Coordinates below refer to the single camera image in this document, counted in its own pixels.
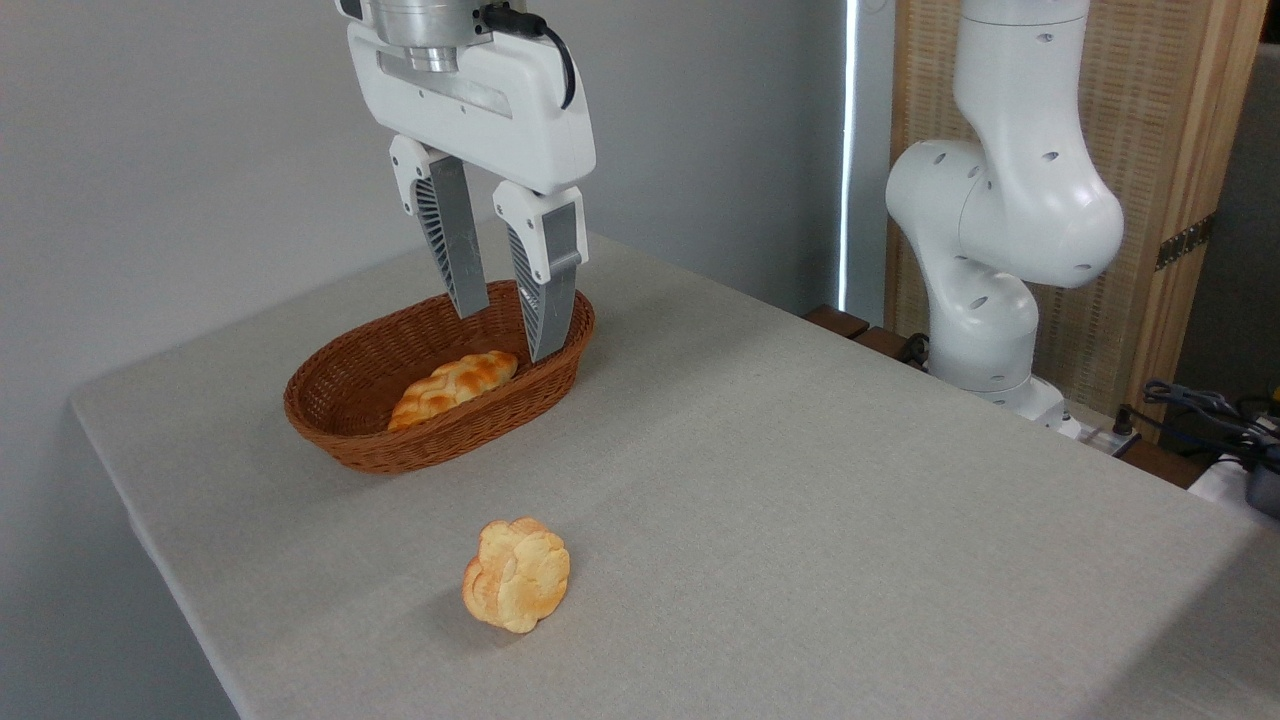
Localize brass screen hinge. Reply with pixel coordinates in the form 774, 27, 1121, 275
1155, 213, 1216, 272

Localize brown oval wicker basket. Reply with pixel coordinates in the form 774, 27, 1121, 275
283, 279, 597, 475

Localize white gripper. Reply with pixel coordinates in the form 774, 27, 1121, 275
347, 22, 597, 363

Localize round knotted bread roll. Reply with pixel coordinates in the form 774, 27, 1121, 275
461, 517, 572, 635

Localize long braided bread loaf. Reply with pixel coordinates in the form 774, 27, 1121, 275
387, 350, 520, 433

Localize black cable bundle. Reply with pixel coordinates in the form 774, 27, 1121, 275
1113, 379, 1280, 471

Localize wooden rattan folding screen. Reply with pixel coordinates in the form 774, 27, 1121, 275
885, 0, 1269, 443

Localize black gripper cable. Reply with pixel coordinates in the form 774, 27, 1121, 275
482, 5, 578, 111

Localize grey linen tablecloth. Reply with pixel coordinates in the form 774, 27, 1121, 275
70, 210, 1280, 720

